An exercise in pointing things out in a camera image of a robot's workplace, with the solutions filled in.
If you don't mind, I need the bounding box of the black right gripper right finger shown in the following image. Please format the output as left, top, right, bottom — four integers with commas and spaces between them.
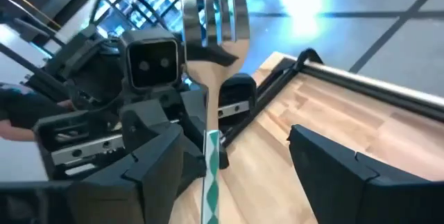
287, 124, 444, 224

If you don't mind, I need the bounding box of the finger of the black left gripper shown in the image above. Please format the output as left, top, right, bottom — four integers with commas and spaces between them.
120, 88, 209, 183
217, 73, 258, 170

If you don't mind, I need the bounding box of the person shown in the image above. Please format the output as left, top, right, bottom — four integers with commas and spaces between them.
0, 82, 76, 142

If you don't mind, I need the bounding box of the black aluminium table frame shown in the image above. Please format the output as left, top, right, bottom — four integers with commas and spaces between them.
221, 47, 444, 148

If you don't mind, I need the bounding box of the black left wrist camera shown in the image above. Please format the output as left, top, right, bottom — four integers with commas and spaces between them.
117, 28, 182, 92

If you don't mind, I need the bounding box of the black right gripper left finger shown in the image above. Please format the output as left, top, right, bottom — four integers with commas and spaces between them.
67, 123, 185, 224

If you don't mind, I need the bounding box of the fork with teal checkered handle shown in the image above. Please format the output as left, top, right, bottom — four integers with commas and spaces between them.
178, 0, 251, 224

